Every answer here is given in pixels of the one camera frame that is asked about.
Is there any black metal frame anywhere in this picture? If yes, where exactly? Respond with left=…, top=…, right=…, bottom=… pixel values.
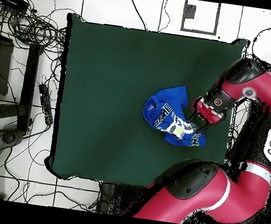
left=0, top=17, right=47, bottom=135

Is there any small grey box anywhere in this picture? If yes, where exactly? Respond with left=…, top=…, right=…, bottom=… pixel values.
left=183, top=3, right=198, bottom=20

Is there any black floor cable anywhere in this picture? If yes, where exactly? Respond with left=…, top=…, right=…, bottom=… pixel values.
left=122, top=0, right=152, bottom=31
left=157, top=0, right=174, bottom=34

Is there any black power strip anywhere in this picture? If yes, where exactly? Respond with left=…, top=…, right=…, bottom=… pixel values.
left=33, top=82, right=59, bottom=127

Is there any black electronics box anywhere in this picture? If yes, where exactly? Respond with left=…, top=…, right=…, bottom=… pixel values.
left=0, top=0, right=31, bottom=14

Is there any dark green table cloth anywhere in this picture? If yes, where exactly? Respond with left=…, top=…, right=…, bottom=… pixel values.
left=44, top=12, right=250, bottom=202

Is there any blue printed t-shirt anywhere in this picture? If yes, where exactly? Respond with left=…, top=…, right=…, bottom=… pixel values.
left=138, top=80, right=214, bottom=150

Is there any grey square floor frame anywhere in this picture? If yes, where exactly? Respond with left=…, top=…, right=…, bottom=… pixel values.
left=180, top=0, right=222, bottom=36

